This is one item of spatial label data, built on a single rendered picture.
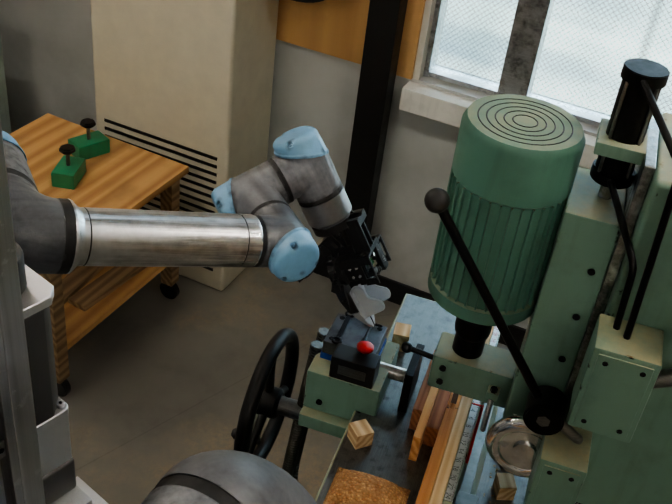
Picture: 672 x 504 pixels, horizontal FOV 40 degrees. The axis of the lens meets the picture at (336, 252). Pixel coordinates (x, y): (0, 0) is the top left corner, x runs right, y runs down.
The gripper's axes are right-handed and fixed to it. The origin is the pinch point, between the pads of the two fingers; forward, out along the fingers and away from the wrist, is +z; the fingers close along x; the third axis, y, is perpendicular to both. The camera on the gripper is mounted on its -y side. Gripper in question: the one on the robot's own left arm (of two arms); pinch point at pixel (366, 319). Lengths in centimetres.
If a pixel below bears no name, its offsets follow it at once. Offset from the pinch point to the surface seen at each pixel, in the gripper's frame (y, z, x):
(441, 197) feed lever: 26.7, -26.2, -14.1
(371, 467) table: -2.4, 19.4, -14.9
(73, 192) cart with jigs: -122, -7, 84
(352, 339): -6.2, 5.7, 3.3
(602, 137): 46, -24, -1
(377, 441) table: -2.9, 19.1, -8.9
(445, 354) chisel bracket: 12.0, 8.2, -1.6
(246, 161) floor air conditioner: -94, 15, 132
